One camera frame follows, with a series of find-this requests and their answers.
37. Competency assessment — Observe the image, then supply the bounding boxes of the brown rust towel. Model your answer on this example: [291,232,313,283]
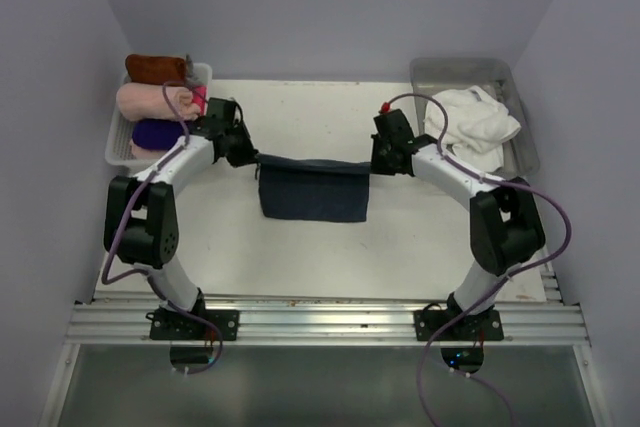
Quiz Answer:
[125,54,187,85]

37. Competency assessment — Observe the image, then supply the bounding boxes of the blue grey towel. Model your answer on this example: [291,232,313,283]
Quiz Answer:
[257,154,371,223]

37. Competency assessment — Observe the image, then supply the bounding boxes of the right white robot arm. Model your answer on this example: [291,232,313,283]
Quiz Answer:
[371,109,546,340]

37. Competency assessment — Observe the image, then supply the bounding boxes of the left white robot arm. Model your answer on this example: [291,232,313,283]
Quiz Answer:
[101,98,257,340]

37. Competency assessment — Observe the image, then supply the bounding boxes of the hot pink rolled towel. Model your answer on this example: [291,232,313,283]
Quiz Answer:
[191,85,208,116]

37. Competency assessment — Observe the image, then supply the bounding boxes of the grey rolled towel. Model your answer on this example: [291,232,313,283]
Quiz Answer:
[184,54,206,86]

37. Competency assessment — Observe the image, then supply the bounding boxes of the purple rolled towel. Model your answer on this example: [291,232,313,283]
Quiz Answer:
[132,119,184,151]

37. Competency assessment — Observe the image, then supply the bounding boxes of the clear plastic bin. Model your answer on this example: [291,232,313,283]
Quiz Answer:
[409,57,540,178]

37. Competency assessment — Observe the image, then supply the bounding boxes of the white crumpled towel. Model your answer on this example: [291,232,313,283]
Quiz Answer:
[434,86,521,173]

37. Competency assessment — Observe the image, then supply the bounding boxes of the pale pink lower towel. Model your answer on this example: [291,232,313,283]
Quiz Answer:
[129,140,167,161]

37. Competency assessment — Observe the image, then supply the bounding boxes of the light pink rolled towel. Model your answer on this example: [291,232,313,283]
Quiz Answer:
[116,83,201,122]

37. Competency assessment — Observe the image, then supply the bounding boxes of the white plastic basket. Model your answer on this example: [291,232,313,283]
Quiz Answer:
[104,62,213,172]

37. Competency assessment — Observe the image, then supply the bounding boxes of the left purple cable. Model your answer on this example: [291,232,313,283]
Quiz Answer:
[101,80,225,374]

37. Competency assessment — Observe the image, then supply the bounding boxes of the purple cable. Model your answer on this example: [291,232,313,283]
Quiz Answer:
[387,93,572,427]
[101,80,225,374]

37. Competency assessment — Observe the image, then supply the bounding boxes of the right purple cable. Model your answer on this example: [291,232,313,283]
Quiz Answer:
[387,93,572,427]

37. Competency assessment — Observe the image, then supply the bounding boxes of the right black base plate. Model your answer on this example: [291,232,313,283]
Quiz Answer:
[413,303,505,342]

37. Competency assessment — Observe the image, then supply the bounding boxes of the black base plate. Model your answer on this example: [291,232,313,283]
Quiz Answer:
[413,303,505,342]
[145,308,240,341]

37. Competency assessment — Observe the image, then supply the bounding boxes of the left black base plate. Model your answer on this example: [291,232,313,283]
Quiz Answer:
[145,308,240,341]

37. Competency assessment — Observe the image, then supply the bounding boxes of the aluminium mounting rail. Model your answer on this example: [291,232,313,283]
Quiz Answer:
[65,292,589,347]

